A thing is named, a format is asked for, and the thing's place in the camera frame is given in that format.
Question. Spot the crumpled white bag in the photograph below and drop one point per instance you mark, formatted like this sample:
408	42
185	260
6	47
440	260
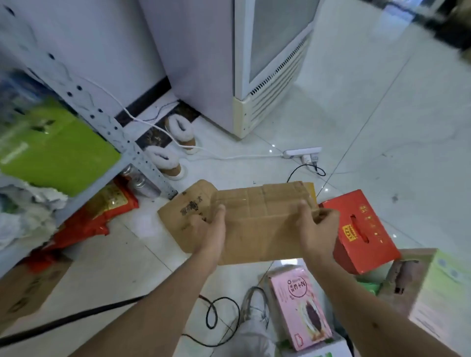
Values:
25	213

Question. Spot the person's right hand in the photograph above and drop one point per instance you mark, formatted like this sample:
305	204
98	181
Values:
320	235

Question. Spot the person's grey shoe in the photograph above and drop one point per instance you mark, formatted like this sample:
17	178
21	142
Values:
255	305

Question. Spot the grey metal shelves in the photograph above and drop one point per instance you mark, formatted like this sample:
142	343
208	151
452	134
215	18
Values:
110	127

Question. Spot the white coconut water box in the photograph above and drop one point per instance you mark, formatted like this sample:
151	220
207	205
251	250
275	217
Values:
324	349

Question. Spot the red yellow snack bag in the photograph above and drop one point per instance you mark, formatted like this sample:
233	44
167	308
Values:
95	213

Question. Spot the person's right forearm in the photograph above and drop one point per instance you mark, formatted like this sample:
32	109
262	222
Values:
375	316

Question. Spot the pink labelled box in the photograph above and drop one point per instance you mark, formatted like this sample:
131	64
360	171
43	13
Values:
298	309

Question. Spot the printed brown carton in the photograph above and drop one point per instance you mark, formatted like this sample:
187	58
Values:
25	294

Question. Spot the small yellow-taped cardboard box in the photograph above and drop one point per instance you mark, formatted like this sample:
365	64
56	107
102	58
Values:
312	193

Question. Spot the person's grey trousers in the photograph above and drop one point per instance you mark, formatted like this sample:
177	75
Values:
254	342

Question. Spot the white display fridge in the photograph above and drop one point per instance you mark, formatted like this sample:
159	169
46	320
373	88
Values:
198	55

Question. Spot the bright green packet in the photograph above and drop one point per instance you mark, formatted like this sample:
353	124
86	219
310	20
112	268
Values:
62	154

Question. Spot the white power strip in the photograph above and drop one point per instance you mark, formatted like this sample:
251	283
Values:
301	151

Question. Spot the person's left forearm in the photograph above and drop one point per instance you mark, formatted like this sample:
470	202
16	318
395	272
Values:
147	316

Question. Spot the brown fur-lined boot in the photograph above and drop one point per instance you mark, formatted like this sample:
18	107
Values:
180	128
162	160

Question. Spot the pink green bottle box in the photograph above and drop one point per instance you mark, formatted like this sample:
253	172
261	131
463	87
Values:
438	294

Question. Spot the printed-tape brown parcel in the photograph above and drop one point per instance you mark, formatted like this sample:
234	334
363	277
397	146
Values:
180	217

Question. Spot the person's left hand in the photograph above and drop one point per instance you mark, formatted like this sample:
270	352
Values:
211	242

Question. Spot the dark red snack bag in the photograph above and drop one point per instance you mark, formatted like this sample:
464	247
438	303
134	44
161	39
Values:
38	262

